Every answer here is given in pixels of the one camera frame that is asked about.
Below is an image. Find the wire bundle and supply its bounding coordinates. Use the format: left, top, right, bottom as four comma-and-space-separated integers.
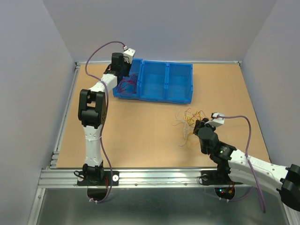
171, 108, 211, 148

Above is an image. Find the dark red wire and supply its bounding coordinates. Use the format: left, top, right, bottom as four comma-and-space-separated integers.
117, 72, 140, 96

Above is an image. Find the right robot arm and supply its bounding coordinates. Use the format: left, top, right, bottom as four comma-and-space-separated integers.
193, 117, 300, 211

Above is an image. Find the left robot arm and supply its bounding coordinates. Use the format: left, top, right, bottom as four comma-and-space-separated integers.
75, 48, 135, 185

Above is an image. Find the left blue bin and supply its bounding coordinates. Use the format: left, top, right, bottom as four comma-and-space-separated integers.
113, 59, 143, 99

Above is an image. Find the blue bin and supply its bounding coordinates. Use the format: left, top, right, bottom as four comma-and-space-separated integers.
113, 59, 143, 99
139, 60, 168, 102
166, 62, 193, 105

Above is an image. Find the middle blue bin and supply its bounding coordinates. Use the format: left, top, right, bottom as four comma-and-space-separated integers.
139, 60, 168, 102

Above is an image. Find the right blue bin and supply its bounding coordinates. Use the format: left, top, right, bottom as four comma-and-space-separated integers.
166, 62, 193, 105

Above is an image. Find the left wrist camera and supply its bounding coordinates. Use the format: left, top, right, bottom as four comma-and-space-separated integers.
123, 48, 136, 64

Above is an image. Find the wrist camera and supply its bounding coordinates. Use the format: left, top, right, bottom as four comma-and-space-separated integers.
123, 48, 136, 64
206, 112, 225, 128

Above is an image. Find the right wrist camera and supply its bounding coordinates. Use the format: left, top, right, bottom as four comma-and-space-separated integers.
206, 112, 225, 128

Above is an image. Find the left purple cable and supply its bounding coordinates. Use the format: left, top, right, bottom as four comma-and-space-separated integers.
84, 41, 128, 204

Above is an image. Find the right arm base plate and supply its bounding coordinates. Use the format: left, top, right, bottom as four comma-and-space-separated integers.
198, 170, 234, 186

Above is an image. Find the aluminium front rail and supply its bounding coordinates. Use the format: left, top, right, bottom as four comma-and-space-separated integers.
38, 166, 288, 188

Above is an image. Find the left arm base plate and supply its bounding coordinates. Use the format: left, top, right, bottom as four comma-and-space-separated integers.
74, 170, 120, 187

